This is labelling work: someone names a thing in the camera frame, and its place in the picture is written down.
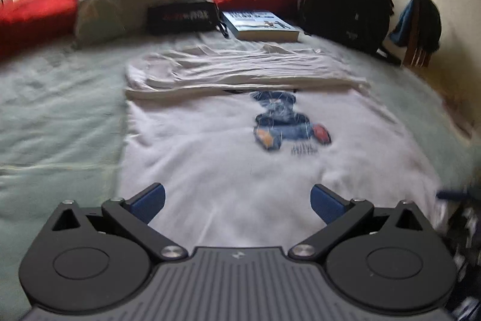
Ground blue book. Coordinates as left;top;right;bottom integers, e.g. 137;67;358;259
222;10;301;42

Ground blue and dark clothes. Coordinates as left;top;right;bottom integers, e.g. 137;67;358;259
389;0;442;53

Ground dark printed pants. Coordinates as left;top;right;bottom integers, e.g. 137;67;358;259
432;193;481;321

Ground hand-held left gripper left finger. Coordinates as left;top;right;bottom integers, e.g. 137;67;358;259
53;183;188;261

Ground white printed sweatshirt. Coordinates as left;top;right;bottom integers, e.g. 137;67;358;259
116;41;452;250

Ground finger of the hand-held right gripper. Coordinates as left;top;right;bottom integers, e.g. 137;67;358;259
436;187;481;201

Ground black printed pencil case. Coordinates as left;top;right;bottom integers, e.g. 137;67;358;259
146;2;229;38

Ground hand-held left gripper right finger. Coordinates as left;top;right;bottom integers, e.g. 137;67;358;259
289;184;423;259

